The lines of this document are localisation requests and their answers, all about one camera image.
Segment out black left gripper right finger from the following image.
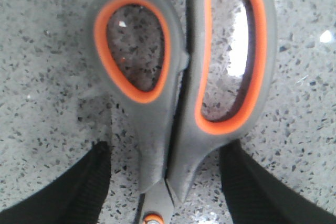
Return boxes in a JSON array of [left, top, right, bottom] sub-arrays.
[[220, 141, 335, 223]]

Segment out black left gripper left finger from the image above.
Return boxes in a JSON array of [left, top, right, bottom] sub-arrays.
[[1, 142, 111, 223]]

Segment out grey orange handled scissors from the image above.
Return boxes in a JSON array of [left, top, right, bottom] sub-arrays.
[[87, 0, 277, 223]]

